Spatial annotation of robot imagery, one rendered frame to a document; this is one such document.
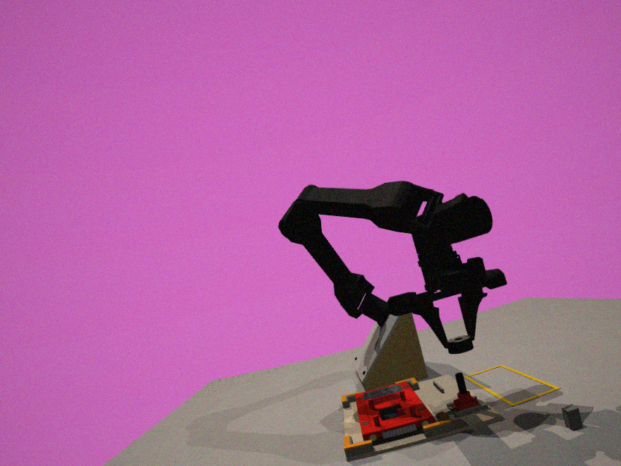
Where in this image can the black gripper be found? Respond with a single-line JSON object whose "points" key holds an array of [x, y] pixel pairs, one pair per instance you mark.
{"points": [[422, 304]]}

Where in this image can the black wheel with grey hub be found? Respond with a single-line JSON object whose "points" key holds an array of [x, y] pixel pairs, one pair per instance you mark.
{"points": [[460, 344]]}

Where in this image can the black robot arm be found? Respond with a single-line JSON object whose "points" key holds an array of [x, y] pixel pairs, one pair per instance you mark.
{"points": [[393, 206]]}

